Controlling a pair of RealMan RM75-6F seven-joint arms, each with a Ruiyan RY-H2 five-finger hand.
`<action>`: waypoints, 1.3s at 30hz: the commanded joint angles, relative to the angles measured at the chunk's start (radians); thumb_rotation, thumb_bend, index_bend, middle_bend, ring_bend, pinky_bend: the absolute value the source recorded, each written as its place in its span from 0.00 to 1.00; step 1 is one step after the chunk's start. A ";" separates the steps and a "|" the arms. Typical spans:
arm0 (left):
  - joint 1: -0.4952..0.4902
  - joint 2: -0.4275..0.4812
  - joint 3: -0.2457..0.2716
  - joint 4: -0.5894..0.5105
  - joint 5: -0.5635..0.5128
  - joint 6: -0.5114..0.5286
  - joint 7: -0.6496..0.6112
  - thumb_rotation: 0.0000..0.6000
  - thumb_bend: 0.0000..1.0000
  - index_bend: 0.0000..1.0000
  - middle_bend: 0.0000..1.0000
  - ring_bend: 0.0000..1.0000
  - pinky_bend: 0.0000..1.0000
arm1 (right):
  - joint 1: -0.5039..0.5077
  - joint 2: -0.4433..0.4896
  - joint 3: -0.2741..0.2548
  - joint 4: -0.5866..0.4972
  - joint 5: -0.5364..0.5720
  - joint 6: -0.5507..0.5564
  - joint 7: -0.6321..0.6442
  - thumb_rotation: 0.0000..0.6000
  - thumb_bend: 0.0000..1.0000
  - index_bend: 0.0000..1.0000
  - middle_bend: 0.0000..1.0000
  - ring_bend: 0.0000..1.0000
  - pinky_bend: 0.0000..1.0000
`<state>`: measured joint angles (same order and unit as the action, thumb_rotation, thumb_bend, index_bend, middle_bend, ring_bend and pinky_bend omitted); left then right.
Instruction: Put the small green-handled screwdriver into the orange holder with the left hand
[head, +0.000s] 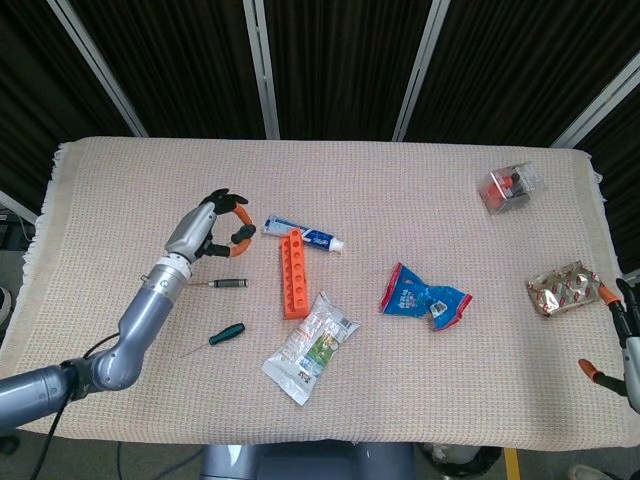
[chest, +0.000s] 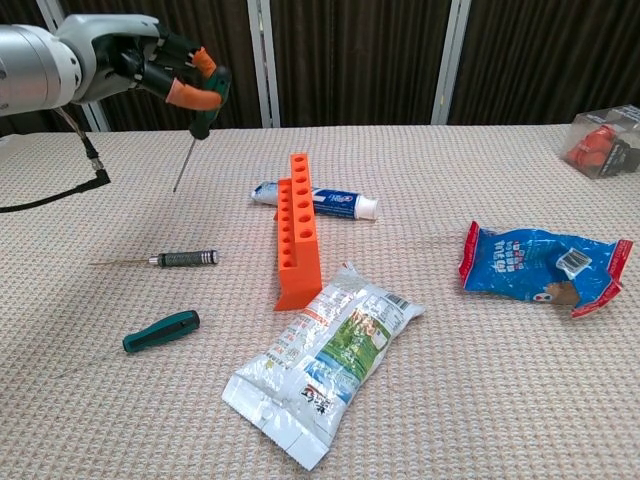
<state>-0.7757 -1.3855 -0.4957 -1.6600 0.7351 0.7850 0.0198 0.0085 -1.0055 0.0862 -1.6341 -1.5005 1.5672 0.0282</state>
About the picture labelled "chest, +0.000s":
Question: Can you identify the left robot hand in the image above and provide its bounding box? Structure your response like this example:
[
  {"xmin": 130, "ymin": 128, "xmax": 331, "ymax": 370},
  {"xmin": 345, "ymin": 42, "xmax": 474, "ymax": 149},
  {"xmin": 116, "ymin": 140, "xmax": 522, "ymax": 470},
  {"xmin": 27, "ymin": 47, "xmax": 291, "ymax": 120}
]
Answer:
[{"xmin": 55, "ymin": 13, "xmax": 224, "ymax": 112}]

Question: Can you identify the small green black screwdriver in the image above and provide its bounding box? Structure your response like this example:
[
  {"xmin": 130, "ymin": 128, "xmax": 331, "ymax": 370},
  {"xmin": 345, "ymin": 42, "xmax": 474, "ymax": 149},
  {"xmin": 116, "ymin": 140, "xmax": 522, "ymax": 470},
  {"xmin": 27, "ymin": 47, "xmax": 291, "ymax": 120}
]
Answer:
[{"xmin": 172, "ymin": 65, "xmax": 233, "ymax": 194}]

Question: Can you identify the silver knurled precision screwdriver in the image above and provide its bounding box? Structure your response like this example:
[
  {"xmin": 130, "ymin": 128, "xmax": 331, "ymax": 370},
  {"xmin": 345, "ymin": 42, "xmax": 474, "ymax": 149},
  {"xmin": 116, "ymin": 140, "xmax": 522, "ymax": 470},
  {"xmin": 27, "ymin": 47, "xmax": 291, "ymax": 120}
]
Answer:
[{"xmin": 88, "ymin": 249, "xmax": 222, "ymax": 269}]

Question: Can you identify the orange tool holder rack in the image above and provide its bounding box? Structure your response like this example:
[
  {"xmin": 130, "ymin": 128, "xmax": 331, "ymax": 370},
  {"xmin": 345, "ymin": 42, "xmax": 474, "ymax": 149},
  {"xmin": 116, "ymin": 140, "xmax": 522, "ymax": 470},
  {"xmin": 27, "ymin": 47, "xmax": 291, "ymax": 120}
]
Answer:
[{"xmin": 273, "ymin": 153, "xmax": 323, "ymax": 313}]

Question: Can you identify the blue white toothpaste tube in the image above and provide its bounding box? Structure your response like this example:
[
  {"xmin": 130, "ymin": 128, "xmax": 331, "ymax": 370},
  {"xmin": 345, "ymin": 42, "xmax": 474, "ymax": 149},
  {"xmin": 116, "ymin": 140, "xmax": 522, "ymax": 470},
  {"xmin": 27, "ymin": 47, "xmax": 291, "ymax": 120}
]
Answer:
[{"xmin": 250, "ymin": 181, "xmax": 380, "ymax": 222}]

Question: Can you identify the white green snack bag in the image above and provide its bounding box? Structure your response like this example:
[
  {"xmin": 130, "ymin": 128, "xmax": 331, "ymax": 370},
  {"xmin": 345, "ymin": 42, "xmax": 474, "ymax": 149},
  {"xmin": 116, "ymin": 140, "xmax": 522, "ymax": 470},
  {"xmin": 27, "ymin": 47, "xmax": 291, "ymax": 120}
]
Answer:
[{"xmin": 221, "ymin": 261, "xmax": 427, "ymax": 472}]

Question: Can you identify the blue red snack bag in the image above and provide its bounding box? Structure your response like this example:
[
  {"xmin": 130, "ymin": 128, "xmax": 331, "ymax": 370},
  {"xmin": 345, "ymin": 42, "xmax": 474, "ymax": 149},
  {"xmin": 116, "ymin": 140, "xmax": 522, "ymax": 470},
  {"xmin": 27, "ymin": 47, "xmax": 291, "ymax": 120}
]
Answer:
[{"xmin": 458, "ymin": 220, "xmax": 635, "ymax": 320}]

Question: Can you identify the clear box with orange item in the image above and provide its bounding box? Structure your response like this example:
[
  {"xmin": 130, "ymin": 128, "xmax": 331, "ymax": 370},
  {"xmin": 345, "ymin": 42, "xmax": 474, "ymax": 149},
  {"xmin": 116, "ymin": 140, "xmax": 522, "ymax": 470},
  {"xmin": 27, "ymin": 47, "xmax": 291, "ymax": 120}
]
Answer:
[{"xmin": 558, "ymin": 103, "xmax": 640, "ymax": 180}]

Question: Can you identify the black cable with angled plug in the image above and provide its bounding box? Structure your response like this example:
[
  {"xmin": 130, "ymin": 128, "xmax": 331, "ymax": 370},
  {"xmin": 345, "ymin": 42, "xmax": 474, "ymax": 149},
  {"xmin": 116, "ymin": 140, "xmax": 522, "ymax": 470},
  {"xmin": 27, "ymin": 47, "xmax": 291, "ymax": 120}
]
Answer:
[{"xmin": 0, "ymin": 107, "xmax": 112, "ymax": 214}]

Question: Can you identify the teal black handled awl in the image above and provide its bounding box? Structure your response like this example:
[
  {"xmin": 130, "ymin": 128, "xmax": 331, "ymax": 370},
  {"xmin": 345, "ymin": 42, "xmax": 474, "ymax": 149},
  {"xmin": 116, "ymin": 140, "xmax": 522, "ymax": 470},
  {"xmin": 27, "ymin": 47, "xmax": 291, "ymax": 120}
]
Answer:
[{"xmin": 55, "ymin": 309, "xmax": 202, "ymax": 380}]

